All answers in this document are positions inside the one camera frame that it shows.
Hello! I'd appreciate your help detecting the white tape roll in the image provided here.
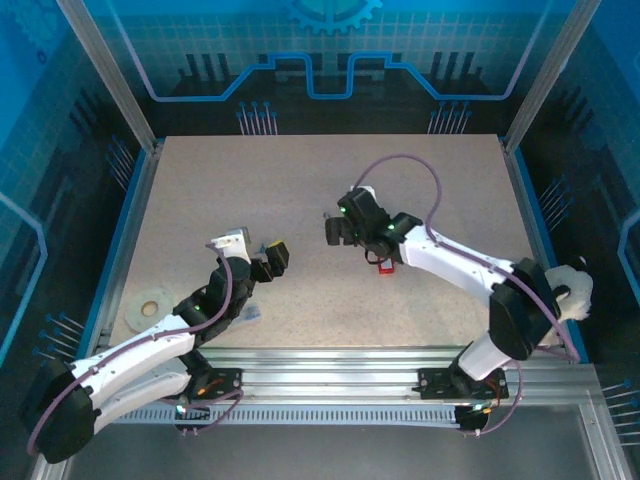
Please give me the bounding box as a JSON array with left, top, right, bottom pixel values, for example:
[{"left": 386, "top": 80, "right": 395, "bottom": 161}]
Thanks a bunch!
[{"left": 125, "top": 284, "right": 174, "bottom": 334}]

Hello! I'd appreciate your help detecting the white grey plush toy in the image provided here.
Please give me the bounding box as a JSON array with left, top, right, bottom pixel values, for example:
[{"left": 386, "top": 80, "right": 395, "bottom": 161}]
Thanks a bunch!
[{"left": 539, "top": 255, "right": 595, "bottom": 346}]

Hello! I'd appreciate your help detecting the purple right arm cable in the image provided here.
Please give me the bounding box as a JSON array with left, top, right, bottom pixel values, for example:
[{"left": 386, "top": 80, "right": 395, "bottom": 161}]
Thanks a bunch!
[{"left": 355, "top": 154, "right": 581, "bottom": 439}]

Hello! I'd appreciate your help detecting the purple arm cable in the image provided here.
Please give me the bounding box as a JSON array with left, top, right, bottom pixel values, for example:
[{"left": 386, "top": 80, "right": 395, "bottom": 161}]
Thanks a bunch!
[
  {"left": 25, "top": 242, "right": 247, "bottom": 456},
  {"left": 355, "top": 154, "right": 581, "bottom": 439}
]

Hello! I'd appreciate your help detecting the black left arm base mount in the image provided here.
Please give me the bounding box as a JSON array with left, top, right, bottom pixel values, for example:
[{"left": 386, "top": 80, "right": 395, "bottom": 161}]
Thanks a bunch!
[{"left": 187, "top": 366, "right": 246, "bottom": 401}]

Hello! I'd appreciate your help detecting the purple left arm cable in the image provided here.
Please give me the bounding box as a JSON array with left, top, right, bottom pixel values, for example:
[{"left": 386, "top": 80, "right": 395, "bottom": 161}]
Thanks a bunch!
[{"left": 25, "top": 242, "right": 247, "bottom": 456}]

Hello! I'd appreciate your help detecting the blue-edged aluminium side rail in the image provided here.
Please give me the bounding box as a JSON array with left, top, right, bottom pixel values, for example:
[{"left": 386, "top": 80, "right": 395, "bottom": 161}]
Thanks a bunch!
[
  {"left": 74, "top": 139, "right": 166, "bottom": 362},
  {"left": 499, "top": 135, "right": 560, "bottom": 271}
]

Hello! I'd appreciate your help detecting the aluminium mounting rail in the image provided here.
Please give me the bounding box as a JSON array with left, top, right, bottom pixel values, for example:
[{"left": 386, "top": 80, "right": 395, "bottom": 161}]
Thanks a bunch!
[{"left": 99, "top": 345, "right": 601, "bottom": 407}]

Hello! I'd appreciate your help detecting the slotted grey cable duct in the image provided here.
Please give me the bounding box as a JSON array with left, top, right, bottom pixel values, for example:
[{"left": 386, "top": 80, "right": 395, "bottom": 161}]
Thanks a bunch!
[{"left": 109, "top": 405, "right": 464, "bottom": 427}]

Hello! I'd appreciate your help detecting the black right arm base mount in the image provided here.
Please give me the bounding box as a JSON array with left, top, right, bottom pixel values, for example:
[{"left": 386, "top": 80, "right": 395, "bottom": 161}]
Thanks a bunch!
[{"left": 416, "top": 366, "right": 510, "bottom": 401}]

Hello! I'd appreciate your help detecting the aluminium frame post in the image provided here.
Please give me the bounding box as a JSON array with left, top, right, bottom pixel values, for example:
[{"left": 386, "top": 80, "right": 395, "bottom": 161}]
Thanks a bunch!
[
  {"left": 501, "top": 0, "right": 605, "bottom": 154},
  {"left": 55, "top": 0, "right": 161, "bottom": 154}
]

